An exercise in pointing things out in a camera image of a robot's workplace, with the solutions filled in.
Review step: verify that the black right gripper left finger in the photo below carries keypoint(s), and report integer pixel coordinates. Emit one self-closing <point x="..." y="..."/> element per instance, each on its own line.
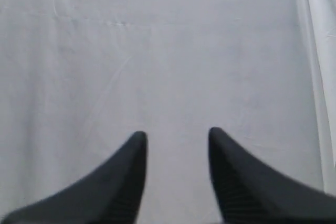
<point x="111" y="193"/>

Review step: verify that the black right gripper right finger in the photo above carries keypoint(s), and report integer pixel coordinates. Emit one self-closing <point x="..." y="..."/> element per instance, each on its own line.
<point x="248" y="190"/>

